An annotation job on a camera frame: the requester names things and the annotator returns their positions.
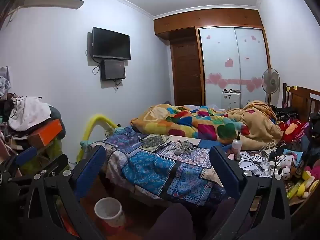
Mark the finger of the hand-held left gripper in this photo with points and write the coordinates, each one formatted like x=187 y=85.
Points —
x=26 y=155
x=58 y=162

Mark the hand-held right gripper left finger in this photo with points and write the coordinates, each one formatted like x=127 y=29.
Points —
x=90 y=166

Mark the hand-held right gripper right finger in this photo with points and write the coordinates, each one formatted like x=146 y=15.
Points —
x=225 y=170

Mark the white paper bucket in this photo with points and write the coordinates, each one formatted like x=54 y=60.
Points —
x=108 y=211

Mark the green patterned cloth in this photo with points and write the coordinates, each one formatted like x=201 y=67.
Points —
x=53 y=150

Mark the white pump bottle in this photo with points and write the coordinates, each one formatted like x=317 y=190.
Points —
x=236 y=147

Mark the orange box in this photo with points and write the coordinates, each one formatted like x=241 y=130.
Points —
x=46 y=133

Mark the white cloth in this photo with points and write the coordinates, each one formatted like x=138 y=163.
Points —
x=30 y=112

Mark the yellow foam tube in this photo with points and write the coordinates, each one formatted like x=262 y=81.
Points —
x=96 y=123

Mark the dark grey cushion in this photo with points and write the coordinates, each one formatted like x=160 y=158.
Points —
x=55 y=112

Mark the grey tape roll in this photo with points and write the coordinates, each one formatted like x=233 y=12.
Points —
x=178 y=151

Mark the colourful patchy fleece blanket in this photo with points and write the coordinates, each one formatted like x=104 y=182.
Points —
x=200 y=122

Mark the red patterned cloth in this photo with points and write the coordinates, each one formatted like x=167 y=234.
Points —
x=68 y=220

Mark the blue patchwork bed sheet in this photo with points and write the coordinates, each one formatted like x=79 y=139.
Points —
x=150 y=167

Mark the white cat plush toy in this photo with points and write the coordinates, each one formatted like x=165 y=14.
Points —
x=290 y=160

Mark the black stick-shaped item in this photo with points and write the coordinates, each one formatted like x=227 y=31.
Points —
x=163 y=147

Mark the yellow plush toys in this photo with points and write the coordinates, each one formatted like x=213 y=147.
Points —
x=303 y=183

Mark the red plush toy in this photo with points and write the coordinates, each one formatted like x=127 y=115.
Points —
x=295 y=130

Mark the pile of dark clothes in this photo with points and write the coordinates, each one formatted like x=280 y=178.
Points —
x=286 y=113

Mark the standing electric fan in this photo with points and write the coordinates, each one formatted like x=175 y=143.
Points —
x=270 y=81

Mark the brown wooden door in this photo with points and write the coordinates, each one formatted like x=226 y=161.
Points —
x=187 y=75

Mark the wooden headboard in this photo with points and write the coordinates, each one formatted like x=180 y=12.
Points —
x=302 y=100

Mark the pink heart stickers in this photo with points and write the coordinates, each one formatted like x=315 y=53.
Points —
x=228 y=63

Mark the wooden wardrobe with white doors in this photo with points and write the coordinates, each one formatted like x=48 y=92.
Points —
x=233 y=60

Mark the small black wall monitor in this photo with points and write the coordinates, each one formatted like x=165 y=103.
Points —
x=113 y=70

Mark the black wall television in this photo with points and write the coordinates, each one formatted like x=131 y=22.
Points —
x=111 y=43

